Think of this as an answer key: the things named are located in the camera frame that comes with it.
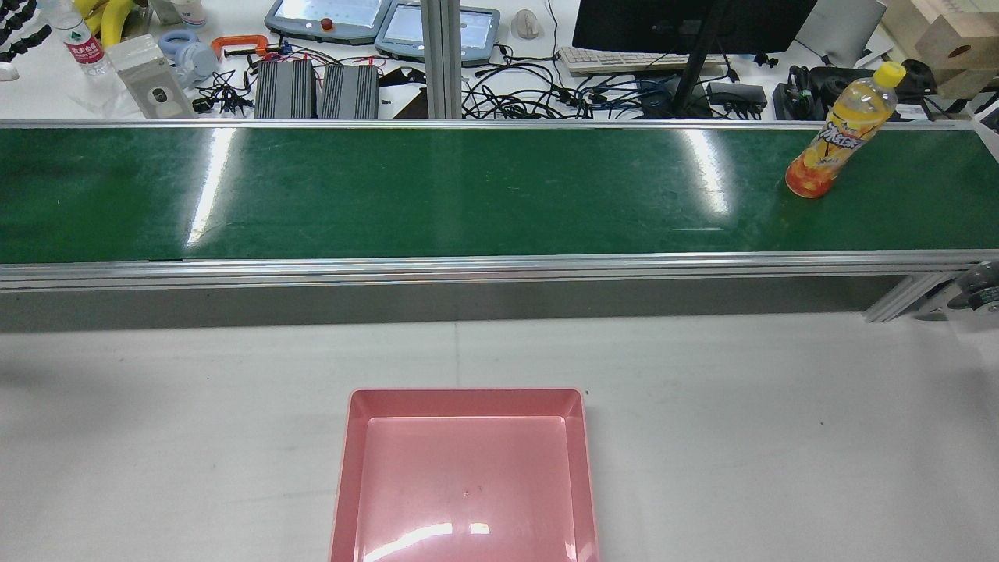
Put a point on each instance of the pink plastic basket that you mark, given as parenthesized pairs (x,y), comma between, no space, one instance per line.
(468,484)

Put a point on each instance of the small white object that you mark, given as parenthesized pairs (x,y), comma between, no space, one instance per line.
(6,72)

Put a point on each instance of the green conveyor belt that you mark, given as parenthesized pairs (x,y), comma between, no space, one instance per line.
(468,195)
(468,272)

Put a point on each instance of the black finned power box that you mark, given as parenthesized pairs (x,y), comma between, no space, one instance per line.
(350,91)
(285,90)

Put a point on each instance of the white keyboard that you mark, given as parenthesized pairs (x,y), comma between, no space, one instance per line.
(609,58)

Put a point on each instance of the grey computer mouse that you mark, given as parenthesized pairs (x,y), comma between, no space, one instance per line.
(527,23)

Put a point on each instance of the black power adapter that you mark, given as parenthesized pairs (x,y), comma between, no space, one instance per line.
(737,95)

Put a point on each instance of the black computer monitor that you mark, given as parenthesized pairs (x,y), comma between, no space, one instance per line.
(663,23)

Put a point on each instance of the grey teach pendant red button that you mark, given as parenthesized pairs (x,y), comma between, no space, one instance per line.
(296,12)

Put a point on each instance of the orange clamp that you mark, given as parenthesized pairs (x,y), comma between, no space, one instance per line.
(226,43)

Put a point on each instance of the black bulky device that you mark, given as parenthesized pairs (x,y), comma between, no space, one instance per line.
(812,90)

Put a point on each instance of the orange juice bottle yellow cap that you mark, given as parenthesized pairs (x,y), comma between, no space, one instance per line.
(843,129)

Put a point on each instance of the light blue headphones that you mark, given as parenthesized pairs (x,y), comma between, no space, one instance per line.
(195,56)

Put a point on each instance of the white cup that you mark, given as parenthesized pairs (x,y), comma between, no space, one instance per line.
(189,11)

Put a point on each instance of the light grey flat panel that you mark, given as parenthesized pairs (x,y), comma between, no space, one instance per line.
(847,27)

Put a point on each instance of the yellow banana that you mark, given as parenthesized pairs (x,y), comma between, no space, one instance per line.
(115,22)
(87,9)

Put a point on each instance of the clear water bottle red label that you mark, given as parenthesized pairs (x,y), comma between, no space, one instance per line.
(84,47)

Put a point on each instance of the brown cardboard box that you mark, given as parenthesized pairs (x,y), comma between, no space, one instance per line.
(905,16)

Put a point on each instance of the wooden box with round hole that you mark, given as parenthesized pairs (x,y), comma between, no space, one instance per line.
(975,35)

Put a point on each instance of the aluminium profile post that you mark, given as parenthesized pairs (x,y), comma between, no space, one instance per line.
(441,62)

